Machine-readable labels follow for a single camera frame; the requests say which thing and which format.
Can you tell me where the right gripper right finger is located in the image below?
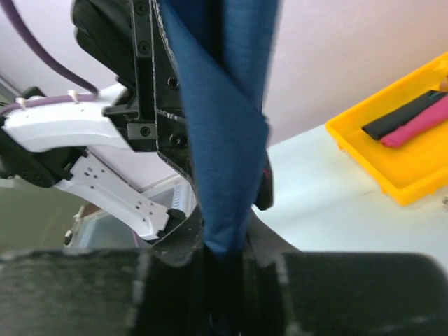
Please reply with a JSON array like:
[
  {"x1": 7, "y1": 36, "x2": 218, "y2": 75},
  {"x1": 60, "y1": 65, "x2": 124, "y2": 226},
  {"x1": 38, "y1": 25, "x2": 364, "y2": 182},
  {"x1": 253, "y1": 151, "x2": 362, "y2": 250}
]
[{"x1": 243, "y1": 214, "x2": 447, "y2": 335}]

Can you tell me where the yellow plastic bin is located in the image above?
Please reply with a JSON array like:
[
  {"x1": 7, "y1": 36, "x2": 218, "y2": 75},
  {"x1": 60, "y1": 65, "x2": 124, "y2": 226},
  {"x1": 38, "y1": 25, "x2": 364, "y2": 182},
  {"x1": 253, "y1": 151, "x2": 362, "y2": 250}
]
[{"x1": 325, "y1": 54, "x2": 447, "y2": 206}]

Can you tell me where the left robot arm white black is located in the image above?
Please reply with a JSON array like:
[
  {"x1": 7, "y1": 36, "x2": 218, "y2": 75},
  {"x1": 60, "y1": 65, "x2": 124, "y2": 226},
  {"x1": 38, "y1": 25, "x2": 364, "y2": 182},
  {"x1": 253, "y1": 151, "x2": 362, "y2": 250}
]
[{"x1": 1, "y1": 1, "x2": 278, "y2": 252}]

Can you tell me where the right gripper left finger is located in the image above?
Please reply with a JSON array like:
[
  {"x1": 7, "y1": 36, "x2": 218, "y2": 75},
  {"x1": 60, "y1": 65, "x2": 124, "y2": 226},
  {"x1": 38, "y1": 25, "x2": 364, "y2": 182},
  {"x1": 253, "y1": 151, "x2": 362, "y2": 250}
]
[{"x1": 0, "y1": 204, "x2": 211, "y2": 336}]

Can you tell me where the black rolled napkin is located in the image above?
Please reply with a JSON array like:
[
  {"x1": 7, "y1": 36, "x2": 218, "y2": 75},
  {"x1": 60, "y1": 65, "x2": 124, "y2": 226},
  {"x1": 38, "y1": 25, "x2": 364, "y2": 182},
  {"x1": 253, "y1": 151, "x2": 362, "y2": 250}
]
[{"x1": 362, "y1": 90, "x2": 447, "y2": 141}]

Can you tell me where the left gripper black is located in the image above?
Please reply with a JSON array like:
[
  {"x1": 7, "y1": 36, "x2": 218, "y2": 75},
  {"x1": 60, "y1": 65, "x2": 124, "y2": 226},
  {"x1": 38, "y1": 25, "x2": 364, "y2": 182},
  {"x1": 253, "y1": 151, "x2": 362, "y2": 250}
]
[{"x1": 103, "y1": 1, "x2": 193, "y2": 183}]

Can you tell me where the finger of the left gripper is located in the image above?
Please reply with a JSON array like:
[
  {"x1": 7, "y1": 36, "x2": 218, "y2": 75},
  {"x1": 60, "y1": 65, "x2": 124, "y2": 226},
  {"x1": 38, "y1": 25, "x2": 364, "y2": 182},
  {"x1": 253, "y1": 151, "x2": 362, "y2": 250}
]
[{"x1": 254, "y1": 157, "x2": 274, "y2": 211}]

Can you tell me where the dark blue paper napkin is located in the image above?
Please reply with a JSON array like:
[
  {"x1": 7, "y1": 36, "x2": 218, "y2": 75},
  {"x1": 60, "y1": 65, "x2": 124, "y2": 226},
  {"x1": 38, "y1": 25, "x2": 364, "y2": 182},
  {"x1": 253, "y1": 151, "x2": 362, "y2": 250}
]
[{"x1": 159, "y1": 1, "x2": 279, "y2": 259}]

